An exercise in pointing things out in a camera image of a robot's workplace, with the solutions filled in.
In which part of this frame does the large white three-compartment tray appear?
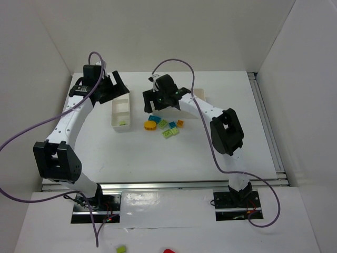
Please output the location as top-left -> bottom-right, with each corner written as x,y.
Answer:
150,88 -> 207,120

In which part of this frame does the small white divided tray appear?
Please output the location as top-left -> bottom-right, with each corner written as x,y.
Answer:
111,92 -> 131,132

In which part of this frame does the orange oval lego piece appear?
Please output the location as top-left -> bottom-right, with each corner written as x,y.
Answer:
144,121 -> 157,131

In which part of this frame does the light green small brick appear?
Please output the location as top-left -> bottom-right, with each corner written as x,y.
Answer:
170,128 -> 180,135

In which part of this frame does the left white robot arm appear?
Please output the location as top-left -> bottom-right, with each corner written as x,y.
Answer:
33,62 -> 129,207

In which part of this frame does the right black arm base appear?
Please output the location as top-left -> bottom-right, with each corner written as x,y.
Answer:
210,191 -> 263,221

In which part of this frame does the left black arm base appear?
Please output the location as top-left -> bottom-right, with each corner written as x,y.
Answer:
64,194 -> 122,224

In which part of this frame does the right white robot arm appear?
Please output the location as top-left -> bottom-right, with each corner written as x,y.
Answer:
143,74 -> 252,207

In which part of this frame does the small teal lego brick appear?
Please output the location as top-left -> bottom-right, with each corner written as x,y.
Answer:
168,121 -> 176,129

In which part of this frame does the small orange lego brick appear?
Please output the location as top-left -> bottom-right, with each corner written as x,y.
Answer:
176,120 -> 184,128

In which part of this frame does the red object at bottom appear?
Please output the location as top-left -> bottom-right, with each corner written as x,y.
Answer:
163,248 -> 175,253

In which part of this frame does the green lego on foreground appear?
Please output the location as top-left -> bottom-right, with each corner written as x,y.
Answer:
116,245 -> 127,253

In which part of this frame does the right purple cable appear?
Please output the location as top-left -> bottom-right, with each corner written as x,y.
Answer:
151,58 -> 281,228

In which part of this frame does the purple cable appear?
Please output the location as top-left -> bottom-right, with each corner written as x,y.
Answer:
151,58 -> 281,228
0,51 -> 107,248

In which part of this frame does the aluminium rail right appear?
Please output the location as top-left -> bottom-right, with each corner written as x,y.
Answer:
247,72 -> 289,186

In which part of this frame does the aluminium rail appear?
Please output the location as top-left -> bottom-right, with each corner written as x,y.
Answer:
41,179 -> 289,192
247,72 -> 289,186

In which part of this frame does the aluminium rail front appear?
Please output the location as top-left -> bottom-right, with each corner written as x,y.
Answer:
41,179 -> 289,192

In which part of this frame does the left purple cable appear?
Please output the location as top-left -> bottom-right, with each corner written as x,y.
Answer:
0,51 -> 107,248

